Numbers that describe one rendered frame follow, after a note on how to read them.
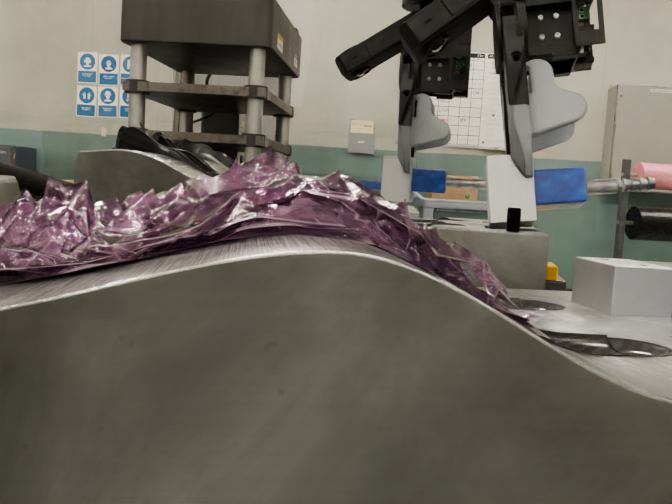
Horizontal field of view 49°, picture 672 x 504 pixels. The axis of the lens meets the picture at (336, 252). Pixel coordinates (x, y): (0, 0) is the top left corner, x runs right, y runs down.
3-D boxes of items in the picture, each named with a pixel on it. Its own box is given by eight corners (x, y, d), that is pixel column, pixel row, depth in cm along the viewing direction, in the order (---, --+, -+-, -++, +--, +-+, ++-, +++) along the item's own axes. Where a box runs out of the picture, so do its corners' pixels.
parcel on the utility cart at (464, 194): (468, 208, 668) (471, 177, 666) (477, 209, 636) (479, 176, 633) (424, 205, 666) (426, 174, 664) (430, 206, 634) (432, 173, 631)
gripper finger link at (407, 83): (410, 121, 84) (416, 48, 85) (397, 121, 84) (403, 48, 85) (412, 134, 88) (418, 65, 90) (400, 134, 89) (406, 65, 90)
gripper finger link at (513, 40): (530, 93, 55) (520, -7, 57) (509, 95, 55) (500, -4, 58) (527, 123, 59) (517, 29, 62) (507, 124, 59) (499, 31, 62)
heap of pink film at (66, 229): (451, 286, 45) (461, 158, 44) (580, 354, 27) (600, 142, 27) (9, 266, 42) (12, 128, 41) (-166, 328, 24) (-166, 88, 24)
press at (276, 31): (293, 297, 600) (308, 40, 582) (256, 333, 447) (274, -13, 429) (181, 288, 608) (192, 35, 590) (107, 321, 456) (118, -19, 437)
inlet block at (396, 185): (489, 207, 91) (492, 163, 91) (490, 207, 86) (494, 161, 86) (384, 199, 94) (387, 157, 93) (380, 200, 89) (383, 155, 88)
